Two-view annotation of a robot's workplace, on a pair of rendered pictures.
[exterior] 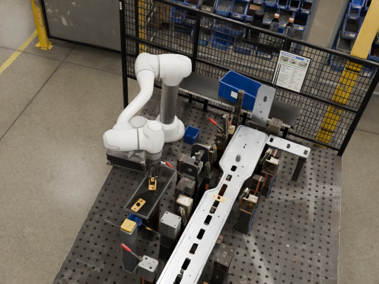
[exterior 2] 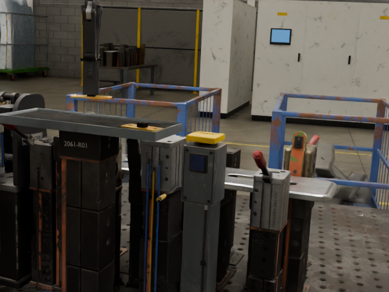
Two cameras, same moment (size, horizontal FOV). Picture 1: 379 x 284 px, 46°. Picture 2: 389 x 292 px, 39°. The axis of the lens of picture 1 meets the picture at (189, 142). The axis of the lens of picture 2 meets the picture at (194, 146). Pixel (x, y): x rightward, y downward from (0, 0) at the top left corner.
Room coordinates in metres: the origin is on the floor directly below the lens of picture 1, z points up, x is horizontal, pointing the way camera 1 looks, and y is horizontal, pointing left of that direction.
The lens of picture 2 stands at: (1.24, 1.33, 1.34)
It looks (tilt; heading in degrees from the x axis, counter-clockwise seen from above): 11 degrees down; 271
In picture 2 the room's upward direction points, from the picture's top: 3 degrees clockwise
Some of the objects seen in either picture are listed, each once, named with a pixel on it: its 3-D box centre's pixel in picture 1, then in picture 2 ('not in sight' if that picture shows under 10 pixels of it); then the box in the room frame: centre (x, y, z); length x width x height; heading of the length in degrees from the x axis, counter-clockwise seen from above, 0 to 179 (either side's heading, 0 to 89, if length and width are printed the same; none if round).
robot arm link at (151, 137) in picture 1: (150, 136); not in sight; (1.48, 0.19, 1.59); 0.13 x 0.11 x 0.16; 103
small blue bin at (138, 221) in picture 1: (137, 220); not in sight; (1.54, 0.27, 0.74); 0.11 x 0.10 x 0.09; 160
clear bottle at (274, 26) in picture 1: (273, 27); not in sight; (2.67, -0.49, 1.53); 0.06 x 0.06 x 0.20
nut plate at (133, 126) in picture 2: (138, 204); (142, 125); (1.37, 0.24, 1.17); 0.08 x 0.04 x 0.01; 152
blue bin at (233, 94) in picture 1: (241, 90); not in sight; (2.50, -0.34, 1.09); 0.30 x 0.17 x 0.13; 61
